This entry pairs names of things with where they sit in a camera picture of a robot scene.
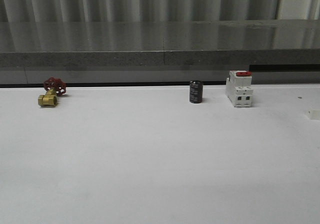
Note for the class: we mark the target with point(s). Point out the black cylindrical capacitor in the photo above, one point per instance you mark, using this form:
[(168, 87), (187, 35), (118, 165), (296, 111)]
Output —
[(195, 91)]

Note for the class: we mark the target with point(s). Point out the brass valve red handwheel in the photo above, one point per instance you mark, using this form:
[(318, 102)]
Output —
[(54, 87)]

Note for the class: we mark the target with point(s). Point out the grey stone counter ledge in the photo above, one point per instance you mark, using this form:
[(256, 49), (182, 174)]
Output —
[(258, 45)]

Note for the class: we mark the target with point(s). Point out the white circuit breaker red switch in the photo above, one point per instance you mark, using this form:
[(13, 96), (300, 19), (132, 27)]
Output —
[(238, 88)]

